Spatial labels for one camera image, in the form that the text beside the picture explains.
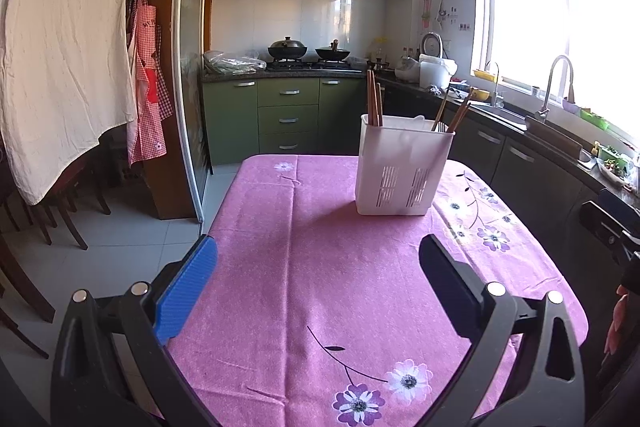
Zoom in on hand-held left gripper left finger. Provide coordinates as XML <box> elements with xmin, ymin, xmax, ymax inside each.
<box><xmin>50</xmin><ymin>234</ymin><xmax>221</xmax><ymax>427</ymax></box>

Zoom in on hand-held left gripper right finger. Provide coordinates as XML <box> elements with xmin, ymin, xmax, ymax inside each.
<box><xmin>419</xmin><ymin>234</ymin><xmax>586</xmax><ymax>427</ymax></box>

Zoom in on white plastic utensil holder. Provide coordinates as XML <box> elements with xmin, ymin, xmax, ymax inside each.
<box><xmin>355</xmin><ymin>113</ymin><xmax>456</xmax><ymax>216</ymax></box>

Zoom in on dark wooden chopstick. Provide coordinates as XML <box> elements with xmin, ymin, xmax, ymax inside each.
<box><xmin>432</xmin><ymin>93</ymin><xmax>451</xmax><ymax>132</ymax></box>

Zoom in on light wooden chopstick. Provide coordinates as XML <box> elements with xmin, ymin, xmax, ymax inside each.
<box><xmin>367</xmin><ymin>69</ymin><xmax>377</xmax><ymax>126</ymax></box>

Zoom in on person's right hand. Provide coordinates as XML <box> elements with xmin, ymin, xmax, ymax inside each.
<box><xmin>604</xmin><ymin>284</ymin><xmax>633</xmax><ymax>356</ymax></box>

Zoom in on plate of food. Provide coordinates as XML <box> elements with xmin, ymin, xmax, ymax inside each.
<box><xmin>597</xmin><ymin>146</ymin><xmax>639</xmax><ymax>181</ymax></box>

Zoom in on dark lower cabinets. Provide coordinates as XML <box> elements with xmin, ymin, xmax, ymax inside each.
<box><xmin>375</xmin><ymin>82</ymin><xmax>640</xmax><ymax>358</ymax></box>

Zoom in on wooden cutting board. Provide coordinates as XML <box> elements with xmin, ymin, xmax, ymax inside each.
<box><xmin>525</xmin><ymin>116</ymin><xmax>583</xmax><ymax>160</ymax></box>

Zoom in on green container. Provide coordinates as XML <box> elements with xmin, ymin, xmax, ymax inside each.
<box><xmin>580</xmin><ymin>109</ymin><xmax>611</xmax><ymax>131</ymax></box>

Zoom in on pink floral tablecloth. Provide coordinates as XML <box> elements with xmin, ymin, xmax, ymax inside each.
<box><xmin>167</xmin><ymin>154</ymin><xmax>590</xmax><ymax>427</ymax></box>

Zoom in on dark wooden chairs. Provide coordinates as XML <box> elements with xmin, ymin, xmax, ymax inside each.
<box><xmin>0</xmin><ymin>127</ymin><xmax>113</xmax><ymax>358</ymax></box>

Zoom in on steel kitchen faucet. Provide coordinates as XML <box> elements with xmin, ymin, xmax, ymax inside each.
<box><xmin>535</xmin><ymin>55</ymin><xmax>576</xmax><ymax>122</ymax></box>

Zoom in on steel kitchen sink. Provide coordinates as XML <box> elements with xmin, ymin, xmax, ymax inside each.
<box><xmin>470</xmin><ymin>99</ymin><xmax>531</xmax><ymax>128</ymax></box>

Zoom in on green lower cabinets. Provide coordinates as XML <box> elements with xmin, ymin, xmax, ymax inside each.
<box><xmin>201</xmin><ymin>77</ymin><xmax>376</xmax><ymax>166</ymax></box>

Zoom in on white plastic bucket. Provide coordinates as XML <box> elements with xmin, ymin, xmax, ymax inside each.
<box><xmin>419</xmin><ymin>54</ymin><xmax>458</xmax><ymax>90</ymax></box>

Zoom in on white rounded container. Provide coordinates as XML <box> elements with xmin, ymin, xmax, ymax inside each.
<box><xmin>395</xmin><ymin>57</ymin><xmax>421</xmax><ymax>81</ymax></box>

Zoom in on red checked apron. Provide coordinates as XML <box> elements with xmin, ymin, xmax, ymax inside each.
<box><xmin>125</xmin><ymin>0</ymin><xmax>175</xmax><ymax>168</ymax></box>

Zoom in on kitchen window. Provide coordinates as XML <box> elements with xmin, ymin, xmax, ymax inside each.
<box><xmin>470</xmin><ymin>0</ymin><xmax>640</xmax><ymax>142</ymax></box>

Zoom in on row of condiment bottles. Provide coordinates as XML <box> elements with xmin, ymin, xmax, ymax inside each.
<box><xmin>367</xmin><ymin>36</ymin><xmax>418</xmax><ymax>70</ymax></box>

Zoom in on silver rice cooker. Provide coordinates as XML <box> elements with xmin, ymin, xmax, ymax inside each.
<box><xmin>419</xmin><ymin>32</ymin><xmax>444</xmax><ymax>58</ymax></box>

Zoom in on clear plastic bag of vegetables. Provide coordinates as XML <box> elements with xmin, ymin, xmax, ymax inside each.
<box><xmin>202</xmin><ymin>50</ymin><xmax>267</xmax><ymax>75</ymax></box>

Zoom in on sliding glass door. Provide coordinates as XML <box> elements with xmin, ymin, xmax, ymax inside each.
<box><xmin>172</xmin><ymin>0</ymin><xmax>214</xmax><ymax>224</ymax></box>

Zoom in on black frying pan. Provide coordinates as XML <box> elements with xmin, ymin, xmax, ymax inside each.
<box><xmin>314</xmin><ymin>39</ymin><xmax>352</xmax><ymax>62</ymax></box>

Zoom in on gas stove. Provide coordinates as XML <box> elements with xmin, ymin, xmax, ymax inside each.
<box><xmin>265</xmin><ymin>58</ymin><xmax>364</xmax><ymax>74</ymax></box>

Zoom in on black wok with lid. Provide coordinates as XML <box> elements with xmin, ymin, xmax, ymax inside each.
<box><xmin>267</xmin><ymin>36</ymin><xmax>308</xmax><ymax>60</ymax></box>

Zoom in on white hanging cloth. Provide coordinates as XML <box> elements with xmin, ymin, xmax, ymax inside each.
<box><xmin>0</xmin><ymin>0</ymin><xmax>146</xmax><ymax>206</ymax></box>

